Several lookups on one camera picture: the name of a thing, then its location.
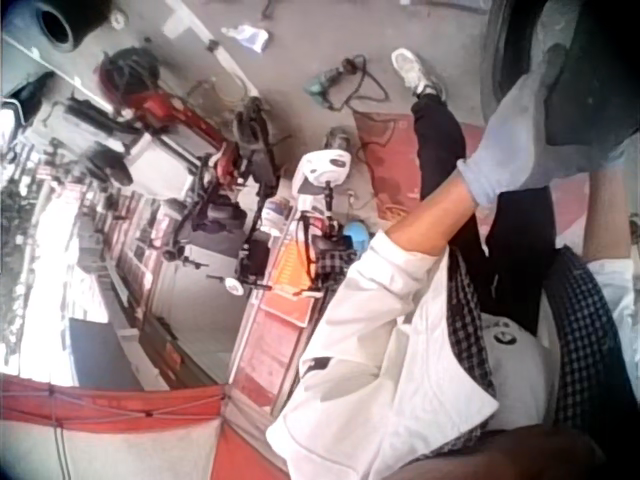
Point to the person's left hand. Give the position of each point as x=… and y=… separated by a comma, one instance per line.
x=515, y=140

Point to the large black tire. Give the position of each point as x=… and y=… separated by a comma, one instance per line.
x=590, y=90

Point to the person's legs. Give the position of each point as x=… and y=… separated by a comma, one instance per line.
x=440, y=145

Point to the red floor mat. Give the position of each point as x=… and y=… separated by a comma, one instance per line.
x=395, y=165

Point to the blue round helmet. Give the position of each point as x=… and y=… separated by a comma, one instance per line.
x=357, y=236

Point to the white plastic container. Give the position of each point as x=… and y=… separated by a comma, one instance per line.
x=276, y=215

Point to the orange sign board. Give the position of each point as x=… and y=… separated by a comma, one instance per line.
x=290, y=280

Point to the black motor scooter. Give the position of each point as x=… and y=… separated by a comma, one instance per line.
x=250, y=165

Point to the white crumpled rag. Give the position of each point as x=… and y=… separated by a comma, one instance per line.
x=250, y=36

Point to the red tire changer machine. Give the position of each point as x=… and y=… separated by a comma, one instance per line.
x=160, y=110

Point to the black tire with rim hole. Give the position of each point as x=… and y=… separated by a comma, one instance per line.
x=55, y=22

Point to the red and white canopy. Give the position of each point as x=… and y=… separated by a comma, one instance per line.
x=115, y=430

